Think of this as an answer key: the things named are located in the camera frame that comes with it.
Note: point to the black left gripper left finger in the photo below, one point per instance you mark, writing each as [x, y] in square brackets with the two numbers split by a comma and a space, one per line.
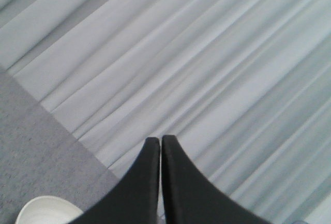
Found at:
[135, 197]

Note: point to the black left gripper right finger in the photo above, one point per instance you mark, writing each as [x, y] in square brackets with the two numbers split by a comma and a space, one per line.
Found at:
[189, 197]

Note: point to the beige round plate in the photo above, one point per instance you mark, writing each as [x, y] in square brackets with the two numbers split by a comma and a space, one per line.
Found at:
[48, 209]

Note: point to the white pleated curtain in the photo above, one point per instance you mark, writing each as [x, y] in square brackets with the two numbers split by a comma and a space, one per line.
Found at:
[243, 84]

